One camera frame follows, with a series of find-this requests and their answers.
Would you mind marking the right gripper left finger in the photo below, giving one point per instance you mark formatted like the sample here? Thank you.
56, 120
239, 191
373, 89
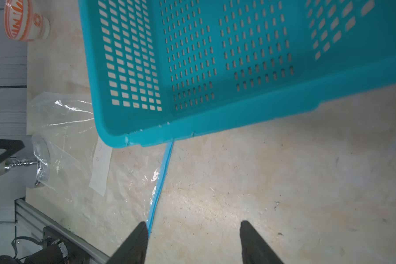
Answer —
133, 249

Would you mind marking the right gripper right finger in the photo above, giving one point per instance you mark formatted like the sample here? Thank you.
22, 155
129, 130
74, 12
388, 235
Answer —
254, 248

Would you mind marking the clear zipper bag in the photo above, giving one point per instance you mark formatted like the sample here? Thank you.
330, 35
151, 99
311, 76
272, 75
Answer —
97, 192

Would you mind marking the teal plastic basket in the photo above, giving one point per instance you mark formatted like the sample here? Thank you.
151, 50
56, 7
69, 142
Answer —
161, 71

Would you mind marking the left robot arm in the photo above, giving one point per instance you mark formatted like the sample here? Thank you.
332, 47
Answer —
55, 249

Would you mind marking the orange patterned bowl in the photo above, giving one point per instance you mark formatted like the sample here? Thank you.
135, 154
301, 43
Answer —
23, 21

